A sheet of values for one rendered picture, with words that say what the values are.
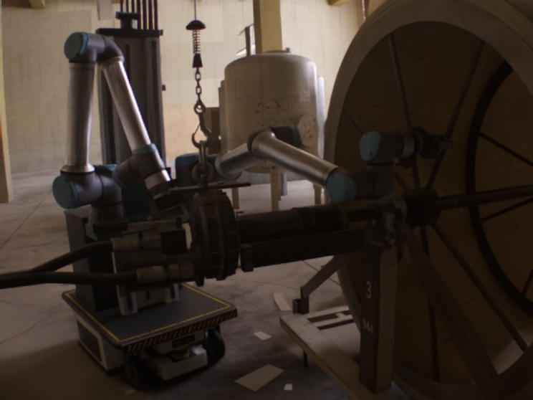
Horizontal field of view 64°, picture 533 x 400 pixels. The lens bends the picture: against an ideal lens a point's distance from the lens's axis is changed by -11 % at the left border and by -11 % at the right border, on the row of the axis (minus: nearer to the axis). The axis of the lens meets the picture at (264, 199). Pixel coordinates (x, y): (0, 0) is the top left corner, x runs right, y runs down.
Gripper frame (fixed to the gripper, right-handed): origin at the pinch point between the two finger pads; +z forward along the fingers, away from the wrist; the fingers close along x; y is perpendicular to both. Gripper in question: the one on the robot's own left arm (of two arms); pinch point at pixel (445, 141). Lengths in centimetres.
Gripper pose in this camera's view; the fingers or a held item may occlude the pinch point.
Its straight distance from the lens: 171.1
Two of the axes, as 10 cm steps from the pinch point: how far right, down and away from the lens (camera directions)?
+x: -3.0, -6.3, 7.1
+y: 1.2, -7.7, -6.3
